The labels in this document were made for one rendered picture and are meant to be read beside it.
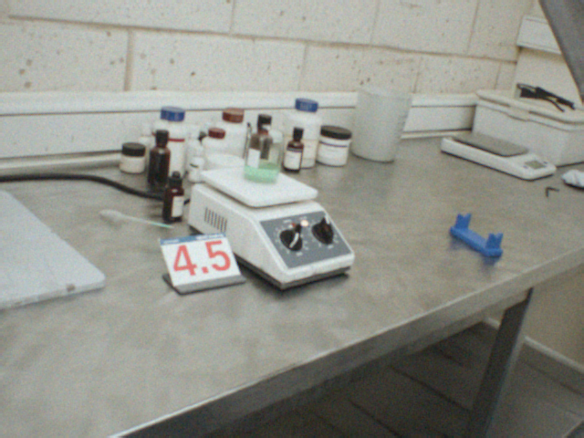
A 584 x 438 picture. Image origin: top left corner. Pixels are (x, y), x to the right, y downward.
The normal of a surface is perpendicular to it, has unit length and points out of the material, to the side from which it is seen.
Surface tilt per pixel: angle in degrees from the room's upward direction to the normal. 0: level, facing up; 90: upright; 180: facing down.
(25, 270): 0
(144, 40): 90
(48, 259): 0
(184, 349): 0
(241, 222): 90
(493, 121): 93
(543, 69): 90
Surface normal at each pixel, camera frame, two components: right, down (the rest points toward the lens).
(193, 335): 0.17, -0.93
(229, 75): 0.69, 0.35
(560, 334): -0.70, 0.09
